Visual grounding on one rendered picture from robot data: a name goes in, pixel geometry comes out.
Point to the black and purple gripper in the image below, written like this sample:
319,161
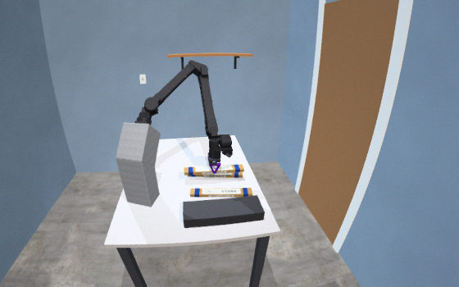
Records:
211,158

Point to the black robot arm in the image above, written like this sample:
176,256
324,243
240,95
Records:
151,107

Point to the white welding electrode pack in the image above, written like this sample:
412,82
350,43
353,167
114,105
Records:
220,193
204,170
225,175

